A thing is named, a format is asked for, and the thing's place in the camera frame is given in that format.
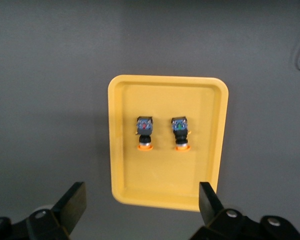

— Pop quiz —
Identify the yellow push button red mark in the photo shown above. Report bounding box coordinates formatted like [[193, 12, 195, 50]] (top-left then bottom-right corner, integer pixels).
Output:
[[134, 115, 155, 153]]

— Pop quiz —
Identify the yellow plastic tray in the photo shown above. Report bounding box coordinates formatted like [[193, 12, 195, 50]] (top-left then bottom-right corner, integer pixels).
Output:
[[107, 74, 230, 213]]

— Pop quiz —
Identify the yellow push button green mark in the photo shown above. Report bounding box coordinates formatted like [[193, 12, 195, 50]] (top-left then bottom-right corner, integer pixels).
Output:
[[170, 116, 192, 153]]

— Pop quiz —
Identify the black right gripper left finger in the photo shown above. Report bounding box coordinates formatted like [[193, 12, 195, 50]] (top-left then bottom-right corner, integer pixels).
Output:
[[26, 181, 88, 240]]

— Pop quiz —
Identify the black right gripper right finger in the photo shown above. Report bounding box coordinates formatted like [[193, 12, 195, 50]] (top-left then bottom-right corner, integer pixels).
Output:
[[189, 181, 248, 240]]

